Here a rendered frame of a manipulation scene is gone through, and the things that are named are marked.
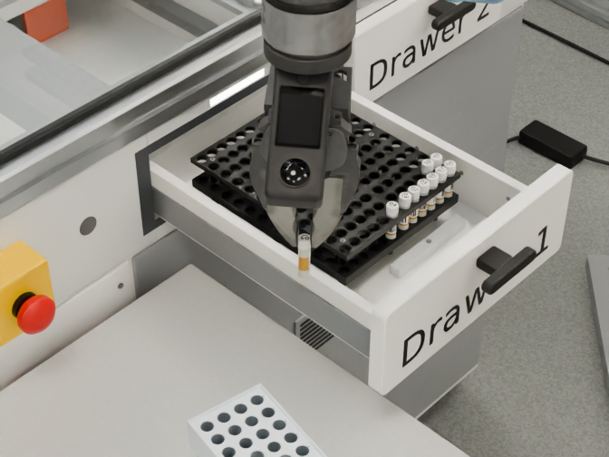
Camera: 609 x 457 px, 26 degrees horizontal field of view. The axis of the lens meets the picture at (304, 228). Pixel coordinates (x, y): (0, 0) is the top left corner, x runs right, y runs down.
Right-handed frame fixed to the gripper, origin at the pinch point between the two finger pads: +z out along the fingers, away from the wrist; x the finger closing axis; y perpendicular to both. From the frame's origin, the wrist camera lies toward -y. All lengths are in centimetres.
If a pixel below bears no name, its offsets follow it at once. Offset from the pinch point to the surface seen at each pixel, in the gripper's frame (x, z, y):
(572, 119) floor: -49, 98, 154
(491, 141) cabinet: -22, 40, 68
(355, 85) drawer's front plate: -3.0, 12.2, 41.2
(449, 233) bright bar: -13.9, 13.3, 17.0
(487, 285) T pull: -16.9, 6.9, 2.9
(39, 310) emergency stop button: 24.7, 9.5, -1.4
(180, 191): 13.9, 9.0, 16.3
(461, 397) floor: -23, 98, 70
